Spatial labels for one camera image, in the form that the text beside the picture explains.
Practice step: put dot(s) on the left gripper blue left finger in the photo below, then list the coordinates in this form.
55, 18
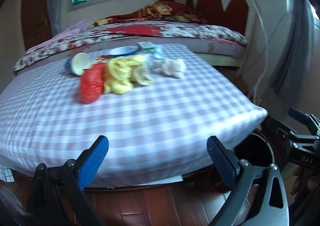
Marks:
90, 160

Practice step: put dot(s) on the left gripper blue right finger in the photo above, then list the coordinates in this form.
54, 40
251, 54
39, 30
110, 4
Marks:
225, 162

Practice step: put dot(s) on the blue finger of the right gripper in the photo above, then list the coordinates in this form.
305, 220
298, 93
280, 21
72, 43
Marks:
299, 116

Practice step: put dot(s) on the red bag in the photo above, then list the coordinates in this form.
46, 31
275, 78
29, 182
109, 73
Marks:
92, 83

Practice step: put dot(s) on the yellow cloth rag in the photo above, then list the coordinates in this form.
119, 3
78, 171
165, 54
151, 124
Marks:
121, 73

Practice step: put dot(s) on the blue white paper cup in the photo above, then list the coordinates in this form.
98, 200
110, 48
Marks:
77, 64

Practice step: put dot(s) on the white cloth bundle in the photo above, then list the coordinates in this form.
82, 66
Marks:
172, 67

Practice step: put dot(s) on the green white carton box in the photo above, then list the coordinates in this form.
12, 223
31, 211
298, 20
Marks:
146, 45

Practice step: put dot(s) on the black trash bucket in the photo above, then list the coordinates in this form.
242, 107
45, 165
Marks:
255, 149

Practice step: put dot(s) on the person's right hand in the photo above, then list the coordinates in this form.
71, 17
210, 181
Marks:
312, 184

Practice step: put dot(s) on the grey curtain right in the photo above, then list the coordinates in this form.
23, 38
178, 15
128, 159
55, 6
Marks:
289, 77

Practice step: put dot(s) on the lilac checkered tablecloth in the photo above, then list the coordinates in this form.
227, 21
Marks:
155, 132

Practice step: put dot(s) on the bed with floral sheet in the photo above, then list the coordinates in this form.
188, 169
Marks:
122, 31

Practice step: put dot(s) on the red white headboard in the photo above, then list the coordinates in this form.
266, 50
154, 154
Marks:
235, 16

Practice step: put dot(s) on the pink sheet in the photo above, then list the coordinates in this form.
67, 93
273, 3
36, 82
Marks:
74, 29

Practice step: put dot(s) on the brown wooden door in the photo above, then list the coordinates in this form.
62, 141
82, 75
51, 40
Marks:
35, 22

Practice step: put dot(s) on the red patterned blanket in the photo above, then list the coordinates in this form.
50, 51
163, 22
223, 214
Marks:
161, 10

